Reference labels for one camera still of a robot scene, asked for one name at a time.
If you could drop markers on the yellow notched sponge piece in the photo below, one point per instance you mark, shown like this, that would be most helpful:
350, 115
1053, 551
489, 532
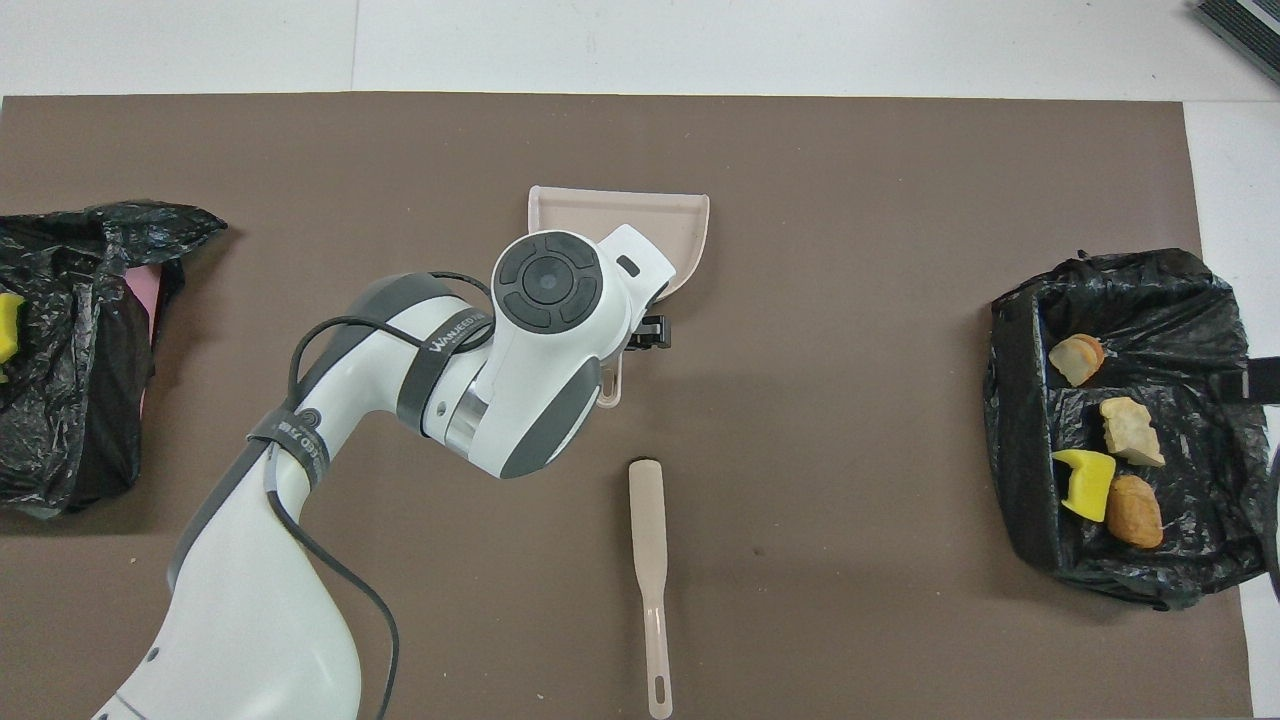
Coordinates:
1088, 485

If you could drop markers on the brown table mat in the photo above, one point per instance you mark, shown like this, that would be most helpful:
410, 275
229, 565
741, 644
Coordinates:
800, 200

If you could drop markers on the brown bread shaped piece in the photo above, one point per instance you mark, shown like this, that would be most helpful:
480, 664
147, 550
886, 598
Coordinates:
1134, 512

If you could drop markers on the beige crumbly sponge piece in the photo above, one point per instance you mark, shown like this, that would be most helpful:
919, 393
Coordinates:
1130, 430
1075, 360

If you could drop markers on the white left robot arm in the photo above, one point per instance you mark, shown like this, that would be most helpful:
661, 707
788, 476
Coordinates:
520, 360

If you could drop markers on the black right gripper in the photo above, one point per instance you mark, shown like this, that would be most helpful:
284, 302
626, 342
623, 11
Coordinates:
1262, 379

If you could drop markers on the beige hand brush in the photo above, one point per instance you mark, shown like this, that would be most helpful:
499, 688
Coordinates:
650, 560

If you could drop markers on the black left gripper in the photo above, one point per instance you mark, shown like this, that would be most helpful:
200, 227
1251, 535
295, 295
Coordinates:
651, 331

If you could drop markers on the beige plastic dustpan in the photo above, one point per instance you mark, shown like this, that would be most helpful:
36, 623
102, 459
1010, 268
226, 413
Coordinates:
640, 215

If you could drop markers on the pink bin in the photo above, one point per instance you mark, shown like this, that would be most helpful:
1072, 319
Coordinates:
145, 295

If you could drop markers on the black trash bag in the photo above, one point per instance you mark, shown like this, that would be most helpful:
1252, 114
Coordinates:
70, 330
1180, 330

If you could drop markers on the dark ribbed device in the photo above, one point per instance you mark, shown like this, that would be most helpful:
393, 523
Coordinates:
1250, 30

